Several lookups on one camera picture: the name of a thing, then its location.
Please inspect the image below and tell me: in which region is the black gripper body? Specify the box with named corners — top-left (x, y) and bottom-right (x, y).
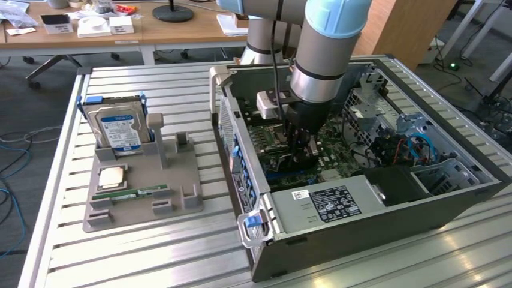
top-left (285, 101), bottom-right (332, 135)

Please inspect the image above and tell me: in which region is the stack of white papers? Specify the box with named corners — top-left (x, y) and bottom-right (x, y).
top-left (215, 13), bottom-right (251, 37)

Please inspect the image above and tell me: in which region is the wooden cabinet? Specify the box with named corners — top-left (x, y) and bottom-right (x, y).
top-left (351, 0), bottom-right (459, 70)

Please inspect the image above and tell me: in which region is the graphics card with black fan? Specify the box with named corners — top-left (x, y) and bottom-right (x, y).
top-left (261, 146), bottom-right (321, 181)

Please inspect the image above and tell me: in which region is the white tape roll on box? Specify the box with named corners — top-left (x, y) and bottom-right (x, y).
top-left (76, 16), bottom-right (113, 38)

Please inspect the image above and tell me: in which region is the clear plastic bag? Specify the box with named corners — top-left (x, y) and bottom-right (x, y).
top-left (0, 1), bottom-right (39, 29)

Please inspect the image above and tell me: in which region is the metal drive cage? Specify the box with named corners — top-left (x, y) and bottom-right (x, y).
top-left (343, 67), bottom-right (437, 145)

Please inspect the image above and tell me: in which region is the black wheeled desk leg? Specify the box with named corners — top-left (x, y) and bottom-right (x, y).
top-left (23, 52), bottom-right (121, 89)

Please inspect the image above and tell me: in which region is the wooden desk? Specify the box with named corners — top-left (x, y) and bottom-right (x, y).
top-left (141, 0), bottom-right (361, 65)
top-left (0, 0), bottom-right (145, 65)

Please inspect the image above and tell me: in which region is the metal disk bay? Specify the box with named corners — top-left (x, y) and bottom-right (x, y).
top-left (409, 158), bottom-right (481, 196)

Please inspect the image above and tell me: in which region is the blue wire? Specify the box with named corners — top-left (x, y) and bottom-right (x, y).
top-left (407, 131), bottom-right (440, 165)

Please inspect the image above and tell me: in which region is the white desk frame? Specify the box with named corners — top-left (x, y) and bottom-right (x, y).
top-left (435, 0), bottom-right (512, 82)

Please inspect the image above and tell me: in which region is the green RAM stick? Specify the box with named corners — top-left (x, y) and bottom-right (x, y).
top-left (91, 184), bottom-right (169, 201)

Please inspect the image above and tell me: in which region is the grey parts rack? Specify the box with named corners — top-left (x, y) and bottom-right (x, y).
top-left (81, 112), bottom-right (205, 233)

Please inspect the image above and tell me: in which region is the grey power supply with label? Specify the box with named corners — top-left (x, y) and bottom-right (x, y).
top-left (269, 175), bottom-right (388, 235)

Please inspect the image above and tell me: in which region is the small white box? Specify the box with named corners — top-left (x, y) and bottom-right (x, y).
top-left (108, 16), bottom-right (135, 35)

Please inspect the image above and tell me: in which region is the open black PC case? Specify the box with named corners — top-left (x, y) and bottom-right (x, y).
top-left (209, 55), bottom-right (504, 283)

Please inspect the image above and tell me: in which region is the green motherboard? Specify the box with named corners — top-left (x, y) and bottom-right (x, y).
top-left (239, 104), bottom-right (369, 193)

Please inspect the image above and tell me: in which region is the white box on cabinet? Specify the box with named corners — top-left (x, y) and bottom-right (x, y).
top-left (425, 37), bottom-right (447, 65)

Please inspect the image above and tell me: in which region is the blue floor cable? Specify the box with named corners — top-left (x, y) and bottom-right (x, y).
top-left (0, 140), bottom-right (32, 259)

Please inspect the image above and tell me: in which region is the CPU socket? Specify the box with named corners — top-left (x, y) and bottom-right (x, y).
top-left (263, 124), bottom-right (292, 150)

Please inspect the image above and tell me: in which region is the dark bag of parts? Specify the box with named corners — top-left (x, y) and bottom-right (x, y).
top-left (93, 0), bottom-right (115, 14)

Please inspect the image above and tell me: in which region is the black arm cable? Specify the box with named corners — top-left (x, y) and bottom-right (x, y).
top-left (269, 0), bottom-right (287, 124)

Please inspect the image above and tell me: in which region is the black stand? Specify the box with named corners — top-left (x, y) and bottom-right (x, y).
top-left (464, 74), bottom-right (512, 133)

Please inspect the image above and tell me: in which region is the hard disk with blue carrier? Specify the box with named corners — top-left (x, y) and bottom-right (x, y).
top-left (75, 91), bottom-right (151, 157)

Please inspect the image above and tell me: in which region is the white box with black top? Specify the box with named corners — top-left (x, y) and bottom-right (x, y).
top-left (41, 14), bottom-right (75, 35)

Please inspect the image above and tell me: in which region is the CPU chip with metal lid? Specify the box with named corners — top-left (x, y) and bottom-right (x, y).
top-left (97, 166), bottom-right (127, 191)

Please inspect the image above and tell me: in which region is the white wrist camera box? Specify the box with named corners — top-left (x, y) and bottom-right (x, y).
top-left (255, 89), bottom-right (292, 119)

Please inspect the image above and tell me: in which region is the black round lamp base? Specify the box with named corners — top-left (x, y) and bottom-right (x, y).
top-left (151, 0), bottom-right (195, 23)

